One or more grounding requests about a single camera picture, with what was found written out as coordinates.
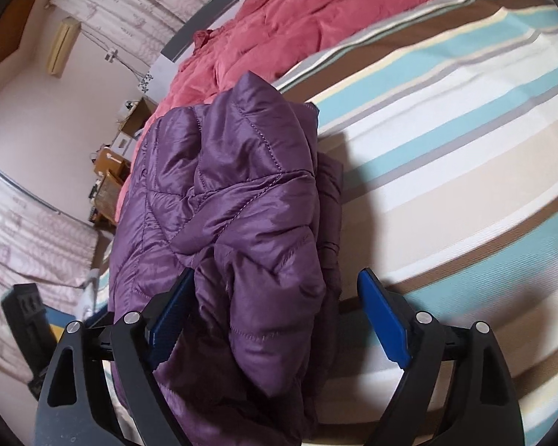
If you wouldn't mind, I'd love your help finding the grey bed headboard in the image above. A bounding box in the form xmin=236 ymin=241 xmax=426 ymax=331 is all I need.
xmin=160 ymin=0 xmax=282 ymax=63

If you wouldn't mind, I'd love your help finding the wicker basket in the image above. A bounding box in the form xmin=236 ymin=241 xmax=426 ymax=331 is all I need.
xmin=93 ymin=172 xmax=124 ymax=221

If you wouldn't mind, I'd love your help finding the wall air conditioner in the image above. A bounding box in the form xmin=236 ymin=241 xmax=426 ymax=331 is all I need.
xmin=46 ymin=16 xmax=81 ymax=77

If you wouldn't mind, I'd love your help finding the patterned pink curtain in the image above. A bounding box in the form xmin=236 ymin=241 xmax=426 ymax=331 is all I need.
xmin=51 ymin=0 xmax=261 ymax=42
xmin=0 ymin=162 xmax=100 ymax=382

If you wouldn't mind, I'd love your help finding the red comforter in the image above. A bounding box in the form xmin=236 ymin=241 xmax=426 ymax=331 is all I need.
xmin=115 ymin=0 xmax=503 ymax=221

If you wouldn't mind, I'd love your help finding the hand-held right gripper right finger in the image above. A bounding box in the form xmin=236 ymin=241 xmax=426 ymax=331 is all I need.
xmin=357 ymin=267 xmax=526 ymax=446

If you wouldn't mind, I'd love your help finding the striped bed sheet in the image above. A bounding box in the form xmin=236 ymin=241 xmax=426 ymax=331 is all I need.
xmin=81 ymin=0 xmax=558 ymax=446

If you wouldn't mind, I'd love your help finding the purple puffer jacket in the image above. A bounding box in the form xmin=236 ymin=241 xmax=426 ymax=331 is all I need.
xmin=108 ymin=71 xmax=345 ymax=446

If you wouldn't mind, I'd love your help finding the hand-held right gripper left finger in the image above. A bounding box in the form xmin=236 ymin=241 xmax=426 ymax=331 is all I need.
xmin=35 ymin=267 xmax=196 ymax=446

